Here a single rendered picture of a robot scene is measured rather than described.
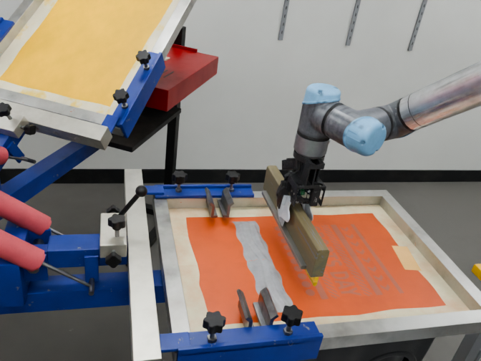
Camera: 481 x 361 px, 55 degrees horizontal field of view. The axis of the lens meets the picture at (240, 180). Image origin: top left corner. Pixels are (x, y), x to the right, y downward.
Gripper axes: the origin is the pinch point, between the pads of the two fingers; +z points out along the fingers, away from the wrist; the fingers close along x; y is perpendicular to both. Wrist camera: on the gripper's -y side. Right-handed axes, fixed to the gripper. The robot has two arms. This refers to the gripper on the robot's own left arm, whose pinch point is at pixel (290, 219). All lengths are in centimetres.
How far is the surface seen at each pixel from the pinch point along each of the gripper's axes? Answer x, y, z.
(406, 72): 160, -200, 17
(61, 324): -67, -74, 108
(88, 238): -48.7, -1.2, 4.7
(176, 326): -30.7, 22.5, 10.0
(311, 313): 1.2, 18.8, 13.6
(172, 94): -20, -89, 1
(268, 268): -4.8, 3.7, 12.6
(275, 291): -5.6, 11.9, 12.8
